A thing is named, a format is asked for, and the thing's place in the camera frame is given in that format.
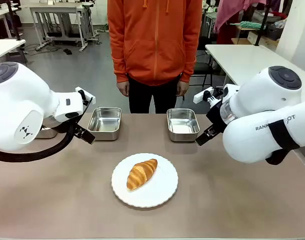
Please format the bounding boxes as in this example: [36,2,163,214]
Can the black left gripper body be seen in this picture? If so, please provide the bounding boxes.
[67,115,86,137]

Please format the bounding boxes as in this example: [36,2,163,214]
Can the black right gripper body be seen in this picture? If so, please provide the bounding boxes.
[205,99,228,135]

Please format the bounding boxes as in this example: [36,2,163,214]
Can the rectangular steel container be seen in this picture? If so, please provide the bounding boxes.
[87,107,123,141]
[166,108,201,143]
[34,124,59,140]

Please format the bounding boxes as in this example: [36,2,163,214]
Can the golden croissant bread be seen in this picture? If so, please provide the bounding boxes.
[126,158,159,192]

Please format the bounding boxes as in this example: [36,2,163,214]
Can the person's left hand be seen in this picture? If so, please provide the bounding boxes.
[176,80,189,98]

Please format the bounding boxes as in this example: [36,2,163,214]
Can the person's right hand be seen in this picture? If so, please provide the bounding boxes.
[116,80,130,97]

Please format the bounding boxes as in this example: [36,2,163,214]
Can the black folding chair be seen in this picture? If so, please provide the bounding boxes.
[192,34,218,101]

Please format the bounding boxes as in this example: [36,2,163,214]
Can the white scalloped plate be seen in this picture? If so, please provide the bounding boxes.
[111,152,179,208]

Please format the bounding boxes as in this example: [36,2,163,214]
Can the white work table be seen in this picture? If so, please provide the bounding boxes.
[204,44,305,87]
[0,39,27,63]

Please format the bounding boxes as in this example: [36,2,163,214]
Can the black trousers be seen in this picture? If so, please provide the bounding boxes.
[128,74,181,115]

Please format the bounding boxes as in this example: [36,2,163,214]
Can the green fluffy cloth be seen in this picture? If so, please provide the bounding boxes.
[229,20,259,30]

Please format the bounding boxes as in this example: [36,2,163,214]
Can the orange zip hoodie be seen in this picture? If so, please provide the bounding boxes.
[107,0,203,87]

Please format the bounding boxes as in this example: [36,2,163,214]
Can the grey storage crate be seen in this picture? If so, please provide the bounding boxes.
[265,23,285,41]

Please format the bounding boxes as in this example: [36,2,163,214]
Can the black stand pole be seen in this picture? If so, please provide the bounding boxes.
[254,0,271,47]
[6,0,21,41]

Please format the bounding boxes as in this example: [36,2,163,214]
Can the pink hanging cloth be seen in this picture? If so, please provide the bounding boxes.
[213,0,268,33]

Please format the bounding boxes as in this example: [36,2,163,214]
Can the grey background desk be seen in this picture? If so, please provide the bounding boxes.
[29,1,96,53]

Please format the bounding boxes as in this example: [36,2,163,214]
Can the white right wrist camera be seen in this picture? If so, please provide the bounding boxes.
[193,86,215,104]

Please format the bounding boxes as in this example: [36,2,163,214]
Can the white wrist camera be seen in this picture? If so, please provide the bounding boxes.
[74,86,97,101]
[193,86,215,104]

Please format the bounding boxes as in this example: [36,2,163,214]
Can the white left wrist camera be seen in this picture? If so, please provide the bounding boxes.
[74,86,97,101]

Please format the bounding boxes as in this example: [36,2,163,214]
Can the black left arm cable sleeve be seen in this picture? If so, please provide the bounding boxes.
[0,119,80,163]

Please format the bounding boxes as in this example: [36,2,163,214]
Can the black arm cable sleeve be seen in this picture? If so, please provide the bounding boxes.
[265,119,303,166]
[0,119,80,163]

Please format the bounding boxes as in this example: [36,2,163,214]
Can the black right arm cable sleeve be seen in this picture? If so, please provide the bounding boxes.
[265,119,303,166]

